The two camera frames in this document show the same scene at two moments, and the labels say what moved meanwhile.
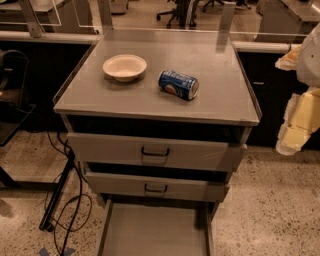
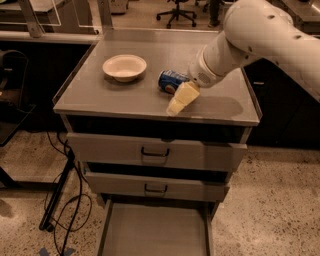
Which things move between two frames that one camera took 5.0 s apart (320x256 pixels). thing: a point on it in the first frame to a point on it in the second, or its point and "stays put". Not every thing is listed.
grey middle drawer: (155, 187) stays put
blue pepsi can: (176, 84) stays put
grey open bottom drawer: (157, 228) stays put
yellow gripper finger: (301, 120) to (210, 65)
